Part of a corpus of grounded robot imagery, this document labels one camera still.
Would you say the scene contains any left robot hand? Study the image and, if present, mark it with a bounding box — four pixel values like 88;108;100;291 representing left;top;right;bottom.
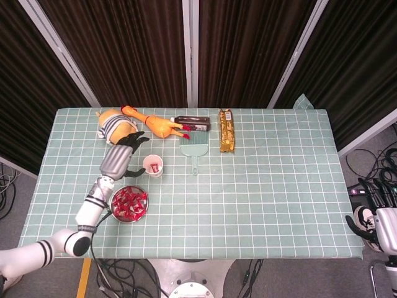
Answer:
99;130;150;181

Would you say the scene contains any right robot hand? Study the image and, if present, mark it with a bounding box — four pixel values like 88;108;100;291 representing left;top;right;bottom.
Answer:
345;177;397;253

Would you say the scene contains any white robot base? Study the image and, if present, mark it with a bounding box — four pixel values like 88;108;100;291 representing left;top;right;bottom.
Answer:
148;258;236;298

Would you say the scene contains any white paper cup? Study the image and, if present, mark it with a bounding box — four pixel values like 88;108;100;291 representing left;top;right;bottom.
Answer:
141;154;164;180

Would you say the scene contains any yellow striped plush toy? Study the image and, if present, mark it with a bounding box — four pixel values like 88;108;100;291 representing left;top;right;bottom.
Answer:
95;108;140;150

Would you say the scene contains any black power strip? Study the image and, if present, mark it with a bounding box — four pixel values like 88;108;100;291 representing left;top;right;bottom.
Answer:
347;185;372;196

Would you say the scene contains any grey metal tube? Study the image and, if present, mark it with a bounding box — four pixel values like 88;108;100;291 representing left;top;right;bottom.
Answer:
370;262;378;298

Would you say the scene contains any orange rubber chicken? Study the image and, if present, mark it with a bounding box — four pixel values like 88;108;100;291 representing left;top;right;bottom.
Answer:
120;104;192;140

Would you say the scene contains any round steel plate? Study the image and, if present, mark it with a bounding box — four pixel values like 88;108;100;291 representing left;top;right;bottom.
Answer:
110;185;149;224

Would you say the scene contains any light green comb brush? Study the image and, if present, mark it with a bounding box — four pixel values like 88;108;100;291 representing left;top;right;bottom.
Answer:
179;130;209;177

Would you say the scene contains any dark grape juice carton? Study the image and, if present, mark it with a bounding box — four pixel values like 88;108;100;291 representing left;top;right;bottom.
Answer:
169;115;212;132

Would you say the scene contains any dark brown curtain panel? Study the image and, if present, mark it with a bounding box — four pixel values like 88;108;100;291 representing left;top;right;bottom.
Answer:
274;0;397;151
197;0;317;109
0;0;92;174
37;0;189;108

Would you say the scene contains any gold foil snack pack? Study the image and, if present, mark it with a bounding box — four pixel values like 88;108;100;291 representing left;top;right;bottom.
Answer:
218;108;236;153

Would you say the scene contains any yellow floor tape strip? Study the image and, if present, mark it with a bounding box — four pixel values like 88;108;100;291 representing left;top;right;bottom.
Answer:
76;258;93;298

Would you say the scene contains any green checked tablecloth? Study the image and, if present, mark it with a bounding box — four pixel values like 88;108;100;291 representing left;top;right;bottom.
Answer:
14;93;365;261

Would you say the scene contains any white shoe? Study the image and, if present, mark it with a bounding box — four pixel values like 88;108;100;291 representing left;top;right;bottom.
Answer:
0;272;22;292

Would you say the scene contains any grey partition frame rail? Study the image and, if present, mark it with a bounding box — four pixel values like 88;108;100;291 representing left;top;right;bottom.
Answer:
0;155;38;180
337;107;397;158

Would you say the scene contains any grey partition frame post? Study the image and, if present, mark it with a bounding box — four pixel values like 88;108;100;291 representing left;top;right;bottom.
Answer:
182;0;199;109
266;0;330;109
17;0;100;108

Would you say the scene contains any black cable with switch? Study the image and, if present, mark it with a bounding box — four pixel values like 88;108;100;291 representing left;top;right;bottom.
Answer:
237;259;264;298

